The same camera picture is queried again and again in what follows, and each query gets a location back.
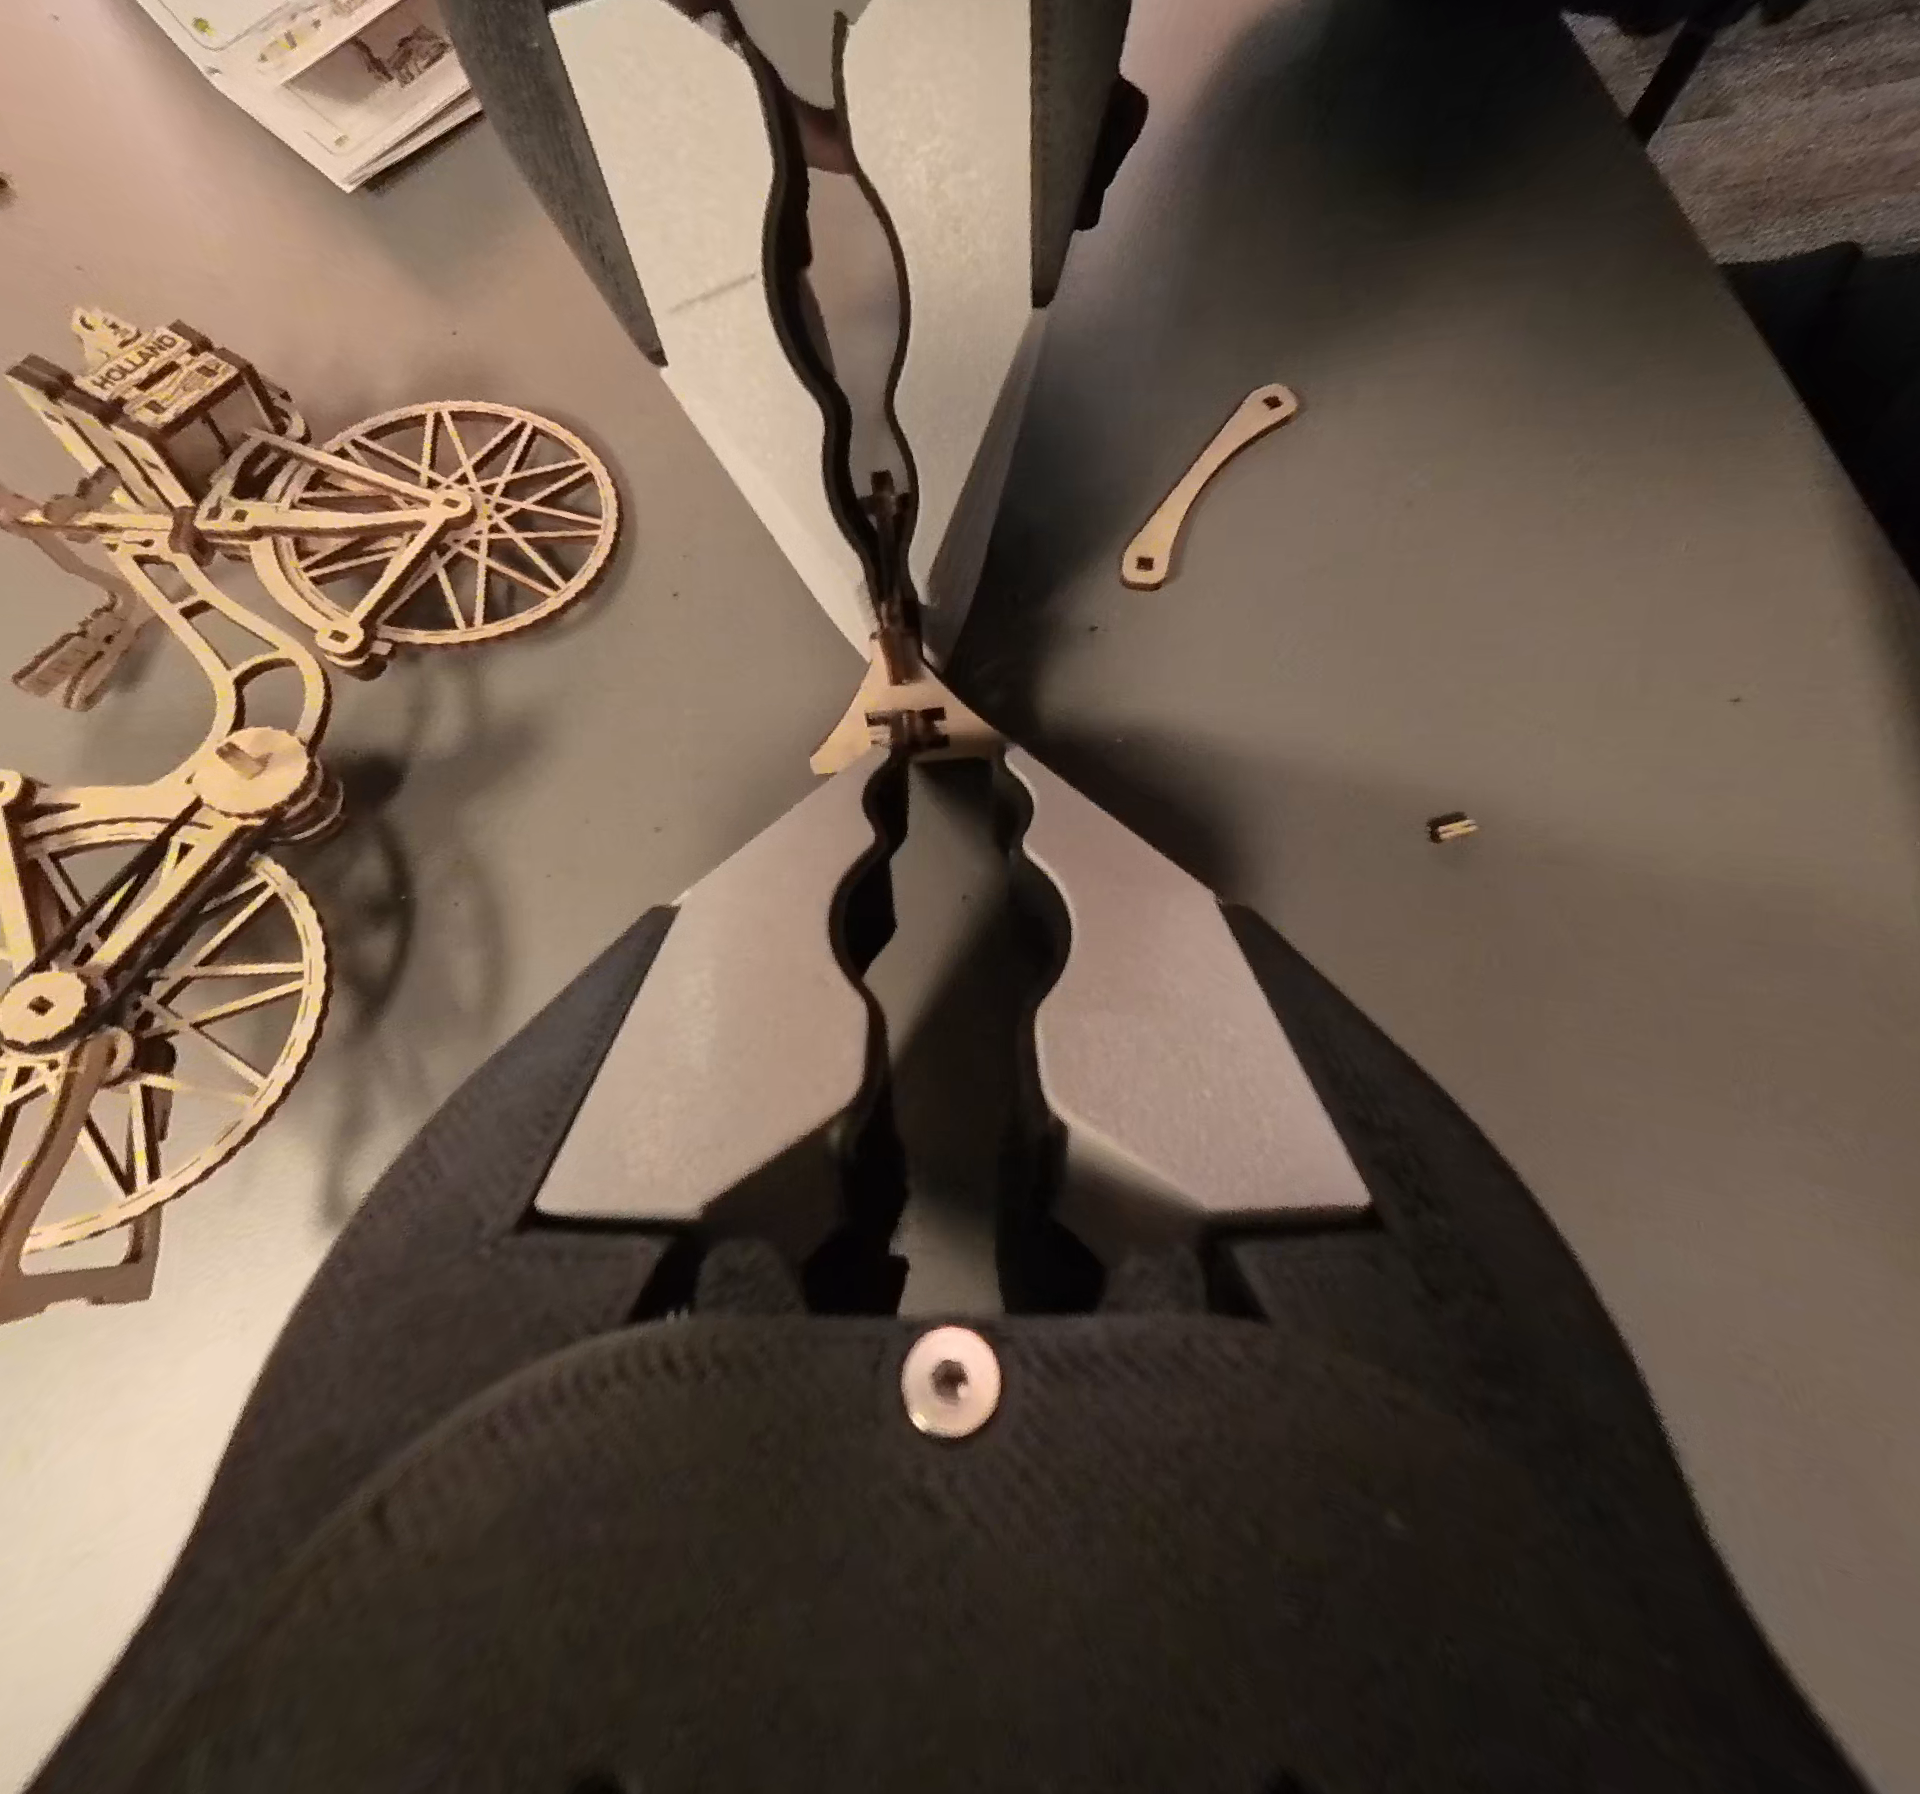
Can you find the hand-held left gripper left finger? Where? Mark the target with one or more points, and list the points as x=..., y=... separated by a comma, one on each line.
x=690, y=1075

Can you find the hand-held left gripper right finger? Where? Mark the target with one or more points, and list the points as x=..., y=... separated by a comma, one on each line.
x=1200, y=1075

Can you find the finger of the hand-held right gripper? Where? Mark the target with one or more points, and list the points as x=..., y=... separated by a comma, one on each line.
x=966, y=173
x=674, y=173

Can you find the wooden triangular stand piece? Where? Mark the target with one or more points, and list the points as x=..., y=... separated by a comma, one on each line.
x=962, y=732

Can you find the curved wooden strip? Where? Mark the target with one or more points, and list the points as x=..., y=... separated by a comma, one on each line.
x=896, y=625
x=1200, y=495

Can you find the wooden bicycle model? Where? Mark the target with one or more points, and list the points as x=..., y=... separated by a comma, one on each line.
x=248, y=759

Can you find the paper instruction booklet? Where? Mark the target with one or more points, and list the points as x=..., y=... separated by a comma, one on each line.
x=298, y=26

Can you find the black tripod leg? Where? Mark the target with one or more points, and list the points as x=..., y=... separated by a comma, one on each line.
x=1676, y=84

